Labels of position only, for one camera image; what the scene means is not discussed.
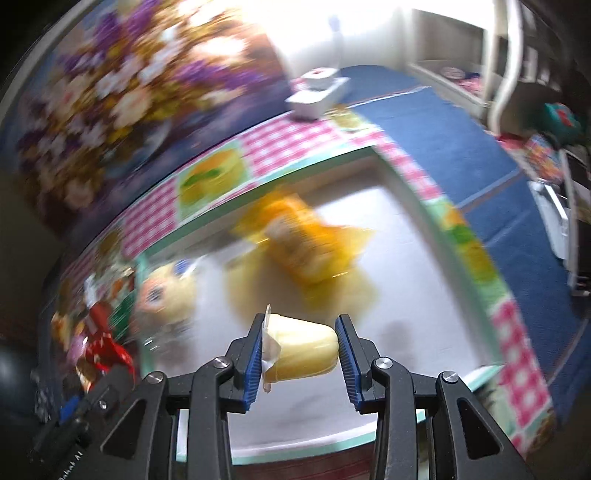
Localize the colourful patterned box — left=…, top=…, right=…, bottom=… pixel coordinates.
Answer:
left=526, top=134, right=566, bottom=181

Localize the yellow jelly cup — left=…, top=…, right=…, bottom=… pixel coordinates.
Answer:
left=261, top=305, right=338, bottom=393

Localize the white tray with teal rim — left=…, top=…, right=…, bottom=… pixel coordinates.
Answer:
left=134, top=145, right=509, bottom=467

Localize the round white bun packet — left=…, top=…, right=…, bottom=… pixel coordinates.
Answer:
left=139, top=261, right=197, bottom=324

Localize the red snack packet white print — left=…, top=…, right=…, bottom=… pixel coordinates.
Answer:
left=85, top=302, right=134, bottom=374

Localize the white shelf rack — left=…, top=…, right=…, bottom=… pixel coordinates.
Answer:
left=406, top=0, right=541, bottom=134

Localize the white phone stand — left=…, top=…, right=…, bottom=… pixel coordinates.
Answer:
left=529, top=180, right=583, bottom=296

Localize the white plug adapter red switch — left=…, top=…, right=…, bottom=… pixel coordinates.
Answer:
left=302, top=67, right=338, bottom=90

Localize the green toy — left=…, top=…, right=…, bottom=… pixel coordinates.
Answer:
left=542, top=102, right=583, bottom=144

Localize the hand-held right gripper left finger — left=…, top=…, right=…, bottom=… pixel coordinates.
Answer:
left=74, top=316, right=266, bottom=480

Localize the white power strip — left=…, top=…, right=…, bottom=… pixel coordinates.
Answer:
left=285, top=76, right=351, bottom=121

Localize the blue blanket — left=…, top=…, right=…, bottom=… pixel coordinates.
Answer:
left=337, top=65, right=591, bottom=444

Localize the white plug-in lamp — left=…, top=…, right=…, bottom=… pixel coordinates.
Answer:
left=327, top=15, right=345, bottom=70

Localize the yellow transparent cake packet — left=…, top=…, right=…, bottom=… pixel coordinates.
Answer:
left=233, top=191, right=375, bottom=284

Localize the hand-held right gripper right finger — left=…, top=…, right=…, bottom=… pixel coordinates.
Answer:
left=335, top=314, right=539, bottom=480

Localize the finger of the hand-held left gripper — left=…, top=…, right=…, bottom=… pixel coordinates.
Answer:
left=88, top=366, right=137, bottom=416

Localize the pink checkered tablecloth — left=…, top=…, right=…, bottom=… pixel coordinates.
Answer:
left=41, top=104, right=559, bottom=480

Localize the pink patterned item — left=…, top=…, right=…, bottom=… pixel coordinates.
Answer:
left=441, top=67, right=485, bottom=95

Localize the flower painting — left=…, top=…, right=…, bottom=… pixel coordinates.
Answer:
left=14, top=0, right=296, bottom=232

